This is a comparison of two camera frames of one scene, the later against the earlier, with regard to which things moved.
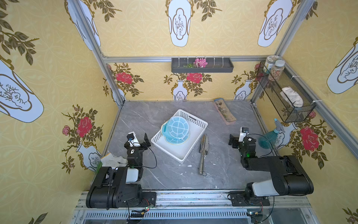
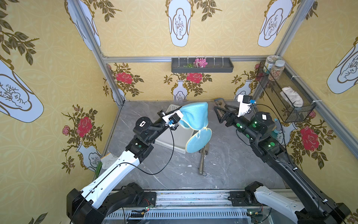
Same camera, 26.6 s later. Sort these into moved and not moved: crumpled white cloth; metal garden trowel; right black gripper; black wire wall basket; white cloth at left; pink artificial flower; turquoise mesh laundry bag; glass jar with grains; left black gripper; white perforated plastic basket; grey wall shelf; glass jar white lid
Moved: turquoise mesh laundry bag; white perforated plastic basket; left black gripper; right black gripper
Not moved: pink artificial flower; glass jar with grains; crumpled white cloth; glass jar white lid; grey wall shelf; metal garden trowel; black wire wall basket; white cloth at left
